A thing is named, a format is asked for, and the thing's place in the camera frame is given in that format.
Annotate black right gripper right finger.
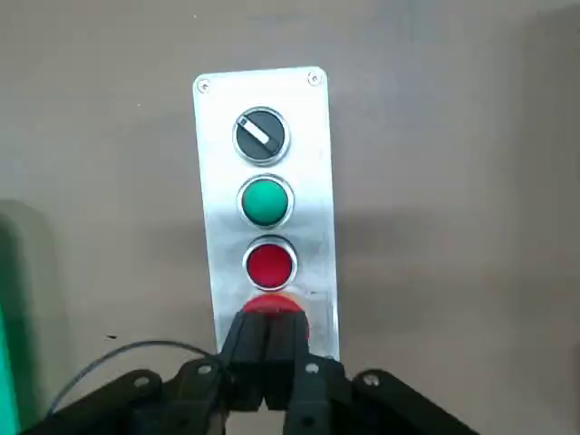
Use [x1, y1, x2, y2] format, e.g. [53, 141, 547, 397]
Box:
[264, 312, 482, 435]

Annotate white push button box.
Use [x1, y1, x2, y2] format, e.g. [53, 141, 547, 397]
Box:
[192, 66, 342, 363]

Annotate green push button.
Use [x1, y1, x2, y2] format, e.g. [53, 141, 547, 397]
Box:
[236, 173, 296, 228]

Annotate red emergency stop button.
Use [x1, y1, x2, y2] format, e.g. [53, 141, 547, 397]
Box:
[239, 294, 314, 342]

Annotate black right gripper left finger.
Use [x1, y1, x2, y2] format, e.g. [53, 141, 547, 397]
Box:
[17, 311, 266, 435]

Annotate green plastic tray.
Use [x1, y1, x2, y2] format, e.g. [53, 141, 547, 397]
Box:
[0, 198, 51, 435]

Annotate small red push button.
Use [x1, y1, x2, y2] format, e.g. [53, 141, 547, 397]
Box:
[241, 235, 299, 293]

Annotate black selector switch knob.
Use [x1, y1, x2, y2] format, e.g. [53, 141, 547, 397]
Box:
[231, 105, 290, 165]

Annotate thin black cable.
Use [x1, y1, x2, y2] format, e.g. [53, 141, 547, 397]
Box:
[48, 340, 224, 414]

